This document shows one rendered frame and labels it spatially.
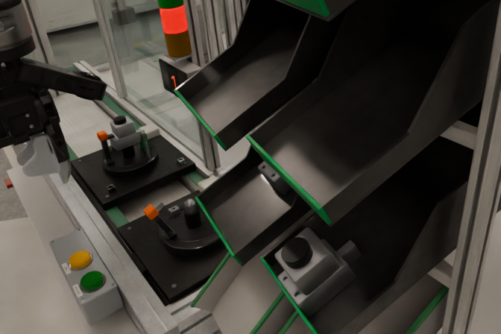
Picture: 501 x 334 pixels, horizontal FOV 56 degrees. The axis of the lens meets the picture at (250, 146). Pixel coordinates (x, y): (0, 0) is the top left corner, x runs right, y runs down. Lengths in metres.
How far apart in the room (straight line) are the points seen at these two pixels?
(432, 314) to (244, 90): 0.31
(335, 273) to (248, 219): 0.16
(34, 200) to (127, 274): 0.54
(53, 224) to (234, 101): 0.85
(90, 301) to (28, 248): 0.37
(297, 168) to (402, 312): 0.25
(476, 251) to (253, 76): 0.29
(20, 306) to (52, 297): 0.06
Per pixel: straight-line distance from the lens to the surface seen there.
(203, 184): 1.05
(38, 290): 1.14
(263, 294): 0.72
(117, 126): 1.16
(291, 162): 0.43
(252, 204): 0.62
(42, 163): 0.70
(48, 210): 1.36
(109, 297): 0.94
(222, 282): 0.76
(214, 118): 0.52
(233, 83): 0.55
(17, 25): 0.62
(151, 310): 0.87
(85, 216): 1.11
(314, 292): 0.49
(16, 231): 1.33
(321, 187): 0.40
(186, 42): 0.99
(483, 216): 0.44
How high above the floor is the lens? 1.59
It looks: 31 degrees down
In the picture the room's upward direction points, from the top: 6 degrees counter-clockwise
